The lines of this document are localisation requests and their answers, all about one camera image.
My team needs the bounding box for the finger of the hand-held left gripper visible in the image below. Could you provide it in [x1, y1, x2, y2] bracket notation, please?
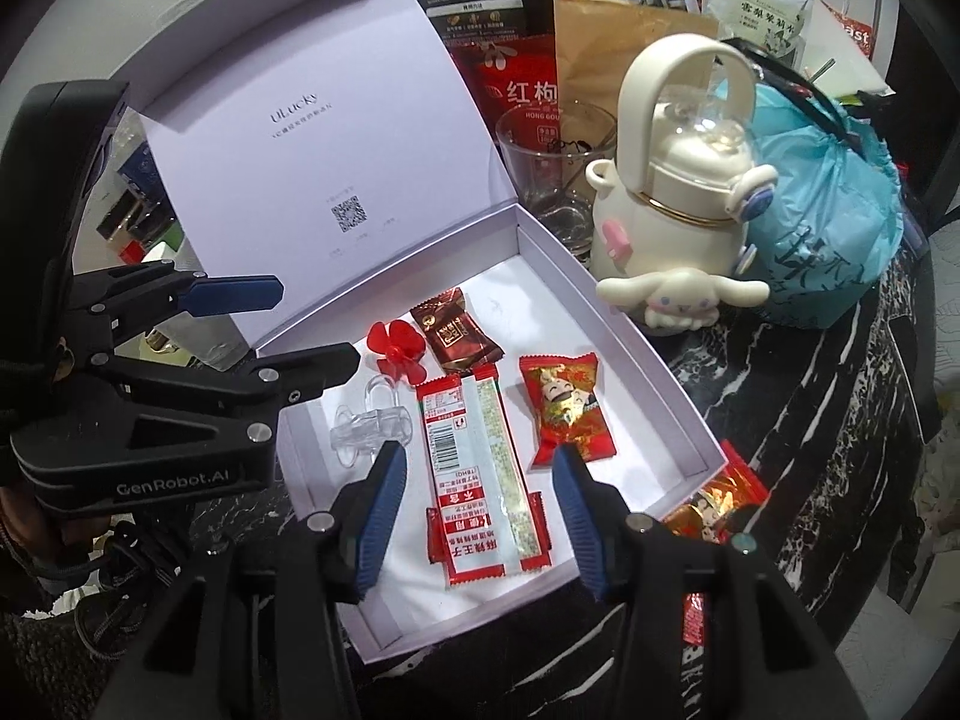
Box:
[37, 343, 361, 437]
[71, 268, 286, 347]

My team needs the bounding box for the red gold wrapped candy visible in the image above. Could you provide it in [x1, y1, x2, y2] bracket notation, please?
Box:
[662, 461, 772, 545]

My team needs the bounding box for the clear plastic clip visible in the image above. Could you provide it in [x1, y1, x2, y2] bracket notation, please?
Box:
[328, 375, 417, 470]

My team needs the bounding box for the long red white sachet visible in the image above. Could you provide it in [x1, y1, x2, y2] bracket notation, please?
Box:
[415, 362, 554, 592]

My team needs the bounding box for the lavender gift box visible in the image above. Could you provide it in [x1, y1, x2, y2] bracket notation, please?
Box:
[124, 0, 732, 665]

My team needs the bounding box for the brown candy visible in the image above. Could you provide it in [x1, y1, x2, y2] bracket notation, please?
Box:
[410, 289, 505, 376]

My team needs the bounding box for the red plastic flower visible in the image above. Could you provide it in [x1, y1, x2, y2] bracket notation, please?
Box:
[366, 319, 427, 383]

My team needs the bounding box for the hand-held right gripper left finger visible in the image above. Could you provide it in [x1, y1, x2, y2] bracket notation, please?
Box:
[112, 441, 410, 720]

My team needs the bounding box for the blue plastic bag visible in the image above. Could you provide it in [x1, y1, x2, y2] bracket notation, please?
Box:
[739, 79, 905, 331]

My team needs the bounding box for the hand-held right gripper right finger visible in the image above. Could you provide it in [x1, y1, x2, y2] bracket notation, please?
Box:
[551, 442, 848, 720]

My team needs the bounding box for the brown paper bag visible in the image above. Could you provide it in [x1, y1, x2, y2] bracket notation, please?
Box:
[553, 0, 721, 143]

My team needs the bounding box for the white tea pouch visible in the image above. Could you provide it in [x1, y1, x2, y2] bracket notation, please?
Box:
[697, 0, 815, 72]

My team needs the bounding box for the person's left forearm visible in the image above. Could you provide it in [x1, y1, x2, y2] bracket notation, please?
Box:
[0, 491, 98, 616]

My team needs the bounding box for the red figure print candy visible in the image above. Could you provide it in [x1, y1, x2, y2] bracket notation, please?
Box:
[519, 351, 617, 472]

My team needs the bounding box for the cream kettle bottle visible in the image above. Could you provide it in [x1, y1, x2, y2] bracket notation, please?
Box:
[585, 37, 781, 336]

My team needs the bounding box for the clear glass cup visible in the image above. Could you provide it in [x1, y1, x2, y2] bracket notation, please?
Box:
[495, 100, 620, 256]

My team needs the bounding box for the white paper bag red label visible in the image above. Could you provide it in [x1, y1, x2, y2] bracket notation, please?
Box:
[799, 0, 897, 98]

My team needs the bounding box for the red goji berry bag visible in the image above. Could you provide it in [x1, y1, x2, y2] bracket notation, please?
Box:
[450, 34, 571, 158]

